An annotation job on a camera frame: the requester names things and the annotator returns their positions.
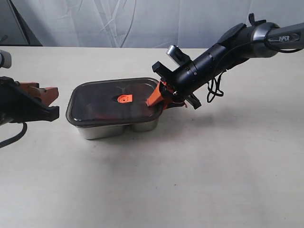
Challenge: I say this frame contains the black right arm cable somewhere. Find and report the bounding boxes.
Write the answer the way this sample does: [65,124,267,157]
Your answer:
[206,42,302,104]

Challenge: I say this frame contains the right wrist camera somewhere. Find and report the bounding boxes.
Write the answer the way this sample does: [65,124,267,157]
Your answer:
[166,45,191,66]

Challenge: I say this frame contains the steel two-compartment lunch box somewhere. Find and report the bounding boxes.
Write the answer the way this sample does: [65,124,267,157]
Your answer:
[76,118,159,140]

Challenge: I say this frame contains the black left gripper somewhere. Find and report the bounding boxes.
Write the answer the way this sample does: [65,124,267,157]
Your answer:
[0,76,59,125]

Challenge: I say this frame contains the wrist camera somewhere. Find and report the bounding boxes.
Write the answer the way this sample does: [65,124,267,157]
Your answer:
[166,45,191,66]
[0,50,12,69]

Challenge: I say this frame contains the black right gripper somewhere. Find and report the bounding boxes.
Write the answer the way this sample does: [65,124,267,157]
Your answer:
[145,60,201,110]

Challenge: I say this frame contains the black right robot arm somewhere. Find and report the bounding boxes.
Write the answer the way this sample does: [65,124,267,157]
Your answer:
[146,13,304,109]

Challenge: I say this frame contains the dark transparent lunch box lid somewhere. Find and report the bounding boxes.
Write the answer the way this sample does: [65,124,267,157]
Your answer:
[66,77,163,128]

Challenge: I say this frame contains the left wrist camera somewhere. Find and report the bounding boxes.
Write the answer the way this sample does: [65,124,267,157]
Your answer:
[0,50,12,69]

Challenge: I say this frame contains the grey backdrop curtain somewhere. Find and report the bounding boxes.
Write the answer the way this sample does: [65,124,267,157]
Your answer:
[0,0,304,48]

